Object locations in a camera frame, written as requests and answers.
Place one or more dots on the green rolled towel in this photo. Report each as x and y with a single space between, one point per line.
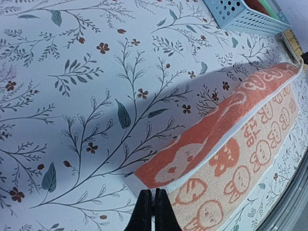
274 10

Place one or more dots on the yellow bamboo tray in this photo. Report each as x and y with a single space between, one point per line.
292 43

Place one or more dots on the light blue plastic basket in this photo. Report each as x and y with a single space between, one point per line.
235 15

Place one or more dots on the orange bunny pattern towel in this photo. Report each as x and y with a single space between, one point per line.
208 170

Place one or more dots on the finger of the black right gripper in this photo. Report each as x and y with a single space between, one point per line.
305 58

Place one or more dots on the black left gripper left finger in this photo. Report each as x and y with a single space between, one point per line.
141 217

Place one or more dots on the front aluminium rail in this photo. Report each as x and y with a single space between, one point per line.
288 208

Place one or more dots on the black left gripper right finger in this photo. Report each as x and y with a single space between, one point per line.
164 217

